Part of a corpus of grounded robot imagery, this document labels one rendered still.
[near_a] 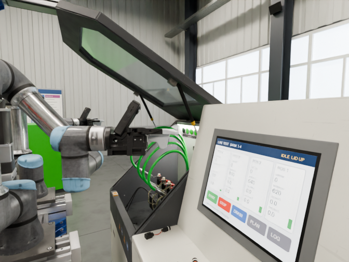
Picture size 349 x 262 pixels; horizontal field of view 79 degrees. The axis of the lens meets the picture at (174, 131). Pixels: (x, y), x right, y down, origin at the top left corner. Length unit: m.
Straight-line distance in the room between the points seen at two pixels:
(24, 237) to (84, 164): 0.39
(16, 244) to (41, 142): 3.51
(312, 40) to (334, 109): 4.68
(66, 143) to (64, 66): 7.14
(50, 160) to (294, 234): 4.18
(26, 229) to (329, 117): 0.99
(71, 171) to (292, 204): 0.60
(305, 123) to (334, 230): 0.25
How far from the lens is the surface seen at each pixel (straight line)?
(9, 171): 1.17
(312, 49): 5.23
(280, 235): 0.66
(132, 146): 0.61
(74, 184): 0.68
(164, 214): 1.05
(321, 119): 0.63
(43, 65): 7.79
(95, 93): 7.78
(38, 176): 1.42
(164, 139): 0.62
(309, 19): 5.44
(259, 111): 0.75
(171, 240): 0.99
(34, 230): 0.98
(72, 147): 0.66
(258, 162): 0.71
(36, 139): 4.38
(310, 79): 5.12
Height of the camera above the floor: 1.51
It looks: 5 degrees down
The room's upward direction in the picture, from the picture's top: straight up
